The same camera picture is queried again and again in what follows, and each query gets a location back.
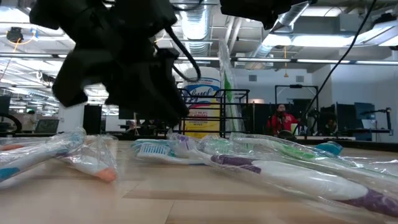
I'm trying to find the Lysol disinfecting wipes canister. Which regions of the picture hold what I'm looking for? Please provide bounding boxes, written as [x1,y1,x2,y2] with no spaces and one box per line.
[181,66,222,139]

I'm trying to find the black background rig frame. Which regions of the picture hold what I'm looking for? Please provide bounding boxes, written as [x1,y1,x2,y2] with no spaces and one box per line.
[274,83,320,138]

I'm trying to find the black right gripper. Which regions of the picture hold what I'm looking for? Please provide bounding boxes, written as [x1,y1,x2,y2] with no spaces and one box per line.
[219,0,312,31]

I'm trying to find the black wire basket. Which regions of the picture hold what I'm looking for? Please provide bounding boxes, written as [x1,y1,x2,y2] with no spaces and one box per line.
[178,88,251,138]

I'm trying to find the teal white-capped mouthwash bottle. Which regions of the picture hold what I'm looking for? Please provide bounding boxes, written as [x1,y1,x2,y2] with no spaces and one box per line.
[313,141,344,156]

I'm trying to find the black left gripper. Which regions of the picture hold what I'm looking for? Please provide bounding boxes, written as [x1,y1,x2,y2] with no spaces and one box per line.
[29,0,190,126]

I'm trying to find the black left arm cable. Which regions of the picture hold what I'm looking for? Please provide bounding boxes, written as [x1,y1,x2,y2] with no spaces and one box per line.
[164,26,202,83]

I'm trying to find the black cabinet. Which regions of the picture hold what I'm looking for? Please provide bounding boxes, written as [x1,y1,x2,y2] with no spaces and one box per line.
[83,105,103,135]

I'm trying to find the person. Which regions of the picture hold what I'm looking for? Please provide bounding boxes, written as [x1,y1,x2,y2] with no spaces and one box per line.
[266,103,301,138]
[21,109,38,132]

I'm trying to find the blue toothbrush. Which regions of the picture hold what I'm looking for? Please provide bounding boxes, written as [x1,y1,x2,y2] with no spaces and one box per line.
[132,138,208,166]
[0,126,87,189]

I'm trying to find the white pillar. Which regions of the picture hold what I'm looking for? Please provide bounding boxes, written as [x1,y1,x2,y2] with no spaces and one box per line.
[58,102,85,133]

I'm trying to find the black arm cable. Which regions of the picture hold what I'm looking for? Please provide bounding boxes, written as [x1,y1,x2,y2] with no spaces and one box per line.
[164,26,202,83]
[292,0,377,135]

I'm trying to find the purple toothbrush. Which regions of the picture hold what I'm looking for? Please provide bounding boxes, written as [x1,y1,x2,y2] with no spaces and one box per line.
[167,130,398,218]

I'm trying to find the orange toothbrush in clear wrapper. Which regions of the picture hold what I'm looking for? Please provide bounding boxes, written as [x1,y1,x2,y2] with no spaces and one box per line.
[55,134,119,184]

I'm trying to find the silver ceiling duct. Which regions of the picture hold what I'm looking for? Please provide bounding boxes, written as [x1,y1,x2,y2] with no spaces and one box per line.
[180,0,215,57]
[245,0,312,62]

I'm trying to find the dark monitor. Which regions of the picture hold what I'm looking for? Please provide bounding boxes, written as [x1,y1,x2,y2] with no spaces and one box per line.
[354,102,376,121]

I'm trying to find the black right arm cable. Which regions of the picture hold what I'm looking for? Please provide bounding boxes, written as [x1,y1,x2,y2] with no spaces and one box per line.
[292,0,377,135]

